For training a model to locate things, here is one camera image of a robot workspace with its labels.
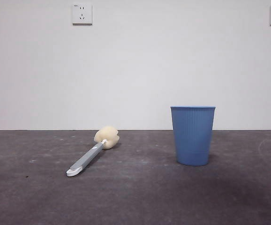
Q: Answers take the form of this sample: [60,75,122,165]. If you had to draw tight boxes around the blue ribbed plastic cup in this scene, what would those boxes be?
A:
[170,105,216,167]

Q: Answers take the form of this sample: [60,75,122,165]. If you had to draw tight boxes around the grey-handled sponge cup brush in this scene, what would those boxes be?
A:
[66,126,120,177]

